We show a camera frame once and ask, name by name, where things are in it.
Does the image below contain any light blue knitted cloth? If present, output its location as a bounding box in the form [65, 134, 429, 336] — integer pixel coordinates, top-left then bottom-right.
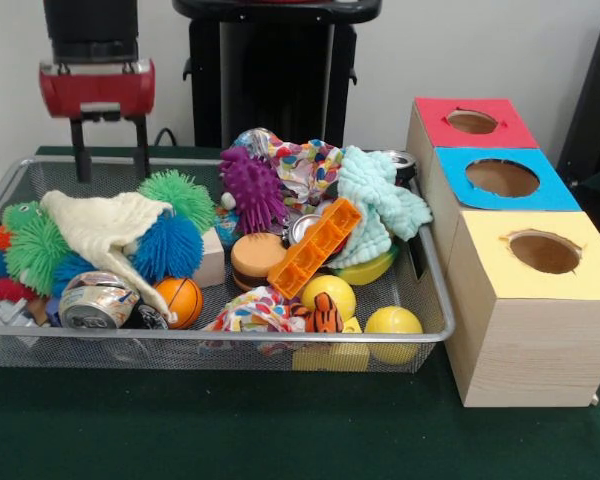
[327, 143, 434, 269]

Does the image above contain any orange toy building brick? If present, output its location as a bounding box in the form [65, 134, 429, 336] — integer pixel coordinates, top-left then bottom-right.
[267, 197, 364, 300]

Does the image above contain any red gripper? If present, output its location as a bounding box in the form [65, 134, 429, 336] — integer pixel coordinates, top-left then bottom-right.
[38, 58, 156, 184]

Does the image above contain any silver wire mesh bin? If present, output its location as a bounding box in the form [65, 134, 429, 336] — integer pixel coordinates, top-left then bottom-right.
[0, 154, 456, 374]

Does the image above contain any blue spiky rubber ball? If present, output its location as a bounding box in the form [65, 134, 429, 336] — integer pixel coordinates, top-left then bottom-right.
[131, 214, 205, 282]

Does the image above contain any green spiky caterpillar toy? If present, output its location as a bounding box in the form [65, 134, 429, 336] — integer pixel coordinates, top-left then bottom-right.
[2, 200, 76, 297]

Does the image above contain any small orange basketball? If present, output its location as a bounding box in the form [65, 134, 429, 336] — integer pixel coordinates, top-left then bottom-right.
[153, 277, 204, 330]

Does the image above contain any colourful dotted cloth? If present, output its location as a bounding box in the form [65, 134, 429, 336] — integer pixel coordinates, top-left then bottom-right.
[252, 128, 344, 206]

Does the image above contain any wooden box with three holes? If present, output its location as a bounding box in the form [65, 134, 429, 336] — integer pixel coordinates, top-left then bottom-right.
[404, 96, 600, 409]

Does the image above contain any purple spiky rubber toy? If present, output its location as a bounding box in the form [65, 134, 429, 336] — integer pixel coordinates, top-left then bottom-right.
[218, 146, 289, 236]

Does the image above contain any toy foam hamburger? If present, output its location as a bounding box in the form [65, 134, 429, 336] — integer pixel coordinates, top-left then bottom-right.
[229, 232, 289, 294]

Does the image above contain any green spiky rubber ball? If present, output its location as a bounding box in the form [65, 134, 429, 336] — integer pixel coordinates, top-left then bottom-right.
[137, 169, 216, 234]

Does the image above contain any crushed silver can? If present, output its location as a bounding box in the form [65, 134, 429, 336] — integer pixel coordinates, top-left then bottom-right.
[58, 272, 141, 331]

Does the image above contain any cream knitted cloth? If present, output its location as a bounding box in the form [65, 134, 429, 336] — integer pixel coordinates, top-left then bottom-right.
[39, 189, 179, 324]

